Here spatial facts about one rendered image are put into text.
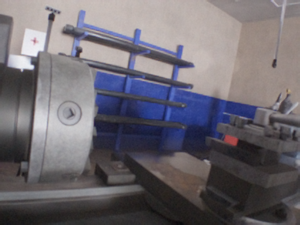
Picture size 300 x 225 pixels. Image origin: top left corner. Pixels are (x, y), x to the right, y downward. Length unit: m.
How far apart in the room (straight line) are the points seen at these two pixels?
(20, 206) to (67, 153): 0.33
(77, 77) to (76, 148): 0.11
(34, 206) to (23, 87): 0.37
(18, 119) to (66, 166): 0.10
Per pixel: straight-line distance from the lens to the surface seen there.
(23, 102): 0.36
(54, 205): 0.66
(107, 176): 0.74
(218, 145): 0.56
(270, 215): 0.59
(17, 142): 0.37
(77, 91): 0.34
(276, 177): 0.51
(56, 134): 0.33
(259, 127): 0.54
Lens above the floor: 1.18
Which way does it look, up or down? 7 degrees down
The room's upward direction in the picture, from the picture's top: 11 degrees clockwise
